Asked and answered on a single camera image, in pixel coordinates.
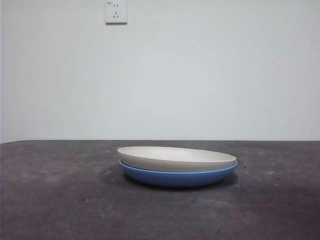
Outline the white wall power socket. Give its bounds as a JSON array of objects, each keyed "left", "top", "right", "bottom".
[{"left": 105, "top": 0, "right": 128, "bottom": 25}]

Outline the white round plate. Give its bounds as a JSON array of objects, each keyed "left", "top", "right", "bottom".
[{"left": 116, "top": 146, "right": 237, "bottom": 173}]

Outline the blue round plate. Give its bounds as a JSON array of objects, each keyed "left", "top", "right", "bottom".
[{"left": 118, "top": 159, "right": 238, "bottom": 188}]

